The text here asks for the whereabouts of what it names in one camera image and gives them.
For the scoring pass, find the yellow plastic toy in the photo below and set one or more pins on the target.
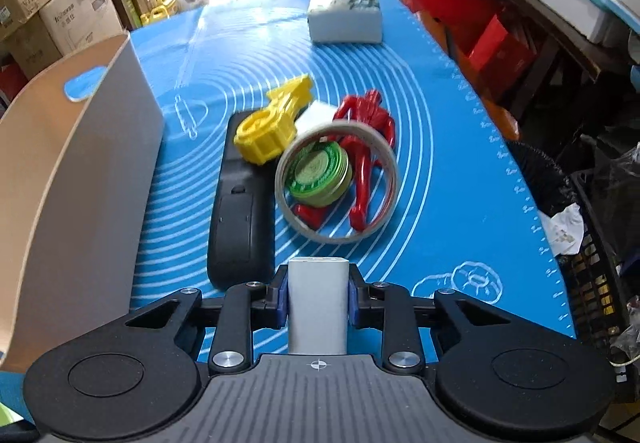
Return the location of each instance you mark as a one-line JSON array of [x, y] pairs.
[[260, 138]]

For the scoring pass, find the red plastic figure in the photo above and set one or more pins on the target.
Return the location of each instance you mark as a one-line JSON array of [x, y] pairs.
[[371, 117]]

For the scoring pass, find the black plastic crate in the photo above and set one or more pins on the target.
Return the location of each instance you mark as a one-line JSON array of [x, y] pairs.
[[595, 273]]

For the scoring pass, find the white flat box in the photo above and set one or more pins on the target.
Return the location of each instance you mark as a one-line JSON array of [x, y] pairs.
[[565, 3]]

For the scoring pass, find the beige tape roll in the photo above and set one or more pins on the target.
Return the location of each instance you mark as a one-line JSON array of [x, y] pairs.
[[391, 178]]

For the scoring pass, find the black plastic bag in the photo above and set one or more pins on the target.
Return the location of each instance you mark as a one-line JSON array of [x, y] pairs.
[[620, 193]]

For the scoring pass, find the blue silicone mat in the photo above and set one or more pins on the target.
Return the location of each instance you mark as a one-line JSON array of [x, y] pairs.
[[450, 173]]

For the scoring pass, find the round green tin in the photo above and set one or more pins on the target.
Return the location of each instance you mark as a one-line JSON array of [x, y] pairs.
[[315, 170]]

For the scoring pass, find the black remote control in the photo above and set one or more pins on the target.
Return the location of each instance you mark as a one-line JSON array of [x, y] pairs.
[[240, 223]]

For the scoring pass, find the large brown cardboard box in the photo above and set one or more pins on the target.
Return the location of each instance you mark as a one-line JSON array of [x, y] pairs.
[[82, 18]]

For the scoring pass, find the white power bank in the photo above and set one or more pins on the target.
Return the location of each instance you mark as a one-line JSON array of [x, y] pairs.
[[317, 303]]

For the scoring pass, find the crumpled white paper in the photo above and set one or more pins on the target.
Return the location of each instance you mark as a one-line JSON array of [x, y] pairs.
[[565, 228]]

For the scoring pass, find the plain brown cardboard box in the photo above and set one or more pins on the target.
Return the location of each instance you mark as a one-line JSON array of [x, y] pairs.
[[27, 50]]

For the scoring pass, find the beige plastic storage bin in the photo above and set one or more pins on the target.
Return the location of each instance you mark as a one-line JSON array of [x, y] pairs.
[[75, 173]]

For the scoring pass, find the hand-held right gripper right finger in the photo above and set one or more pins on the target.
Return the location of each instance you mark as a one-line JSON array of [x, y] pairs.
[[353, 298]]

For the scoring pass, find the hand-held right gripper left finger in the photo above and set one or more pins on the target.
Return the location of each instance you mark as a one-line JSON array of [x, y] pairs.
[[284, 295]]

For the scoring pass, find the small white block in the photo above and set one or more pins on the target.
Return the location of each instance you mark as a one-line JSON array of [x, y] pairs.
[[320, 115]]

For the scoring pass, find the dark wooden shelf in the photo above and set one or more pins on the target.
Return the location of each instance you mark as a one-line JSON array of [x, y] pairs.
[[550, 18]]

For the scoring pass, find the black round fan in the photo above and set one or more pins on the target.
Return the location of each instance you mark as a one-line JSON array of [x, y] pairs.
[[540, 178]]

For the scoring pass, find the red gift boxes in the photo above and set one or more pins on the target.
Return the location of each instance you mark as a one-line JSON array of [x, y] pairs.
[[500, 43]]

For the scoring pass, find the yellow plastic jug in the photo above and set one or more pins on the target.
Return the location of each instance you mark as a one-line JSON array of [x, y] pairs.
[[160, 13]]

